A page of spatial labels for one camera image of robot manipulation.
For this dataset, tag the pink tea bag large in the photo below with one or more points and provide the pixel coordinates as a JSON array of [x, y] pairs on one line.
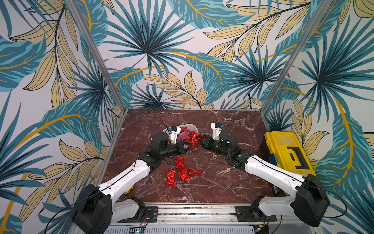
[[183, 135]]

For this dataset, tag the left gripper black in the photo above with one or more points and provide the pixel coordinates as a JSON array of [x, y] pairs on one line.
[[181, 147]]

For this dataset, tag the white plastic storage box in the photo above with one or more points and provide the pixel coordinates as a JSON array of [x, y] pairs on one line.
[[191, 127]]

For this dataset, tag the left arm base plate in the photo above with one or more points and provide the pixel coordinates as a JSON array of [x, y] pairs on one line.
[[146, 214]]

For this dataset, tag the yellow black toolbox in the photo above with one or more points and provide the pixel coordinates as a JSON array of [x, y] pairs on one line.
[[283, 149]]

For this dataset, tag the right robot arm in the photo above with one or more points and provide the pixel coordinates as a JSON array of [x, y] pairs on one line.
[[306, 199]]

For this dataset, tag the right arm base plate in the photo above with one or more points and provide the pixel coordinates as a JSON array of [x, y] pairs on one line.
[[252, 214]]

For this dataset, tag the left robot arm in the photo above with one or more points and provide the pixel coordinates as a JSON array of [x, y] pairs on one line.
[[98, 207]]

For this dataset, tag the aluminium front rail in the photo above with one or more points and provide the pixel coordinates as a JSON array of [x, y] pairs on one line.
[[209, 218]]

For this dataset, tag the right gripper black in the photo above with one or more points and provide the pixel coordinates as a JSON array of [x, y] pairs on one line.
[[206, 141]]

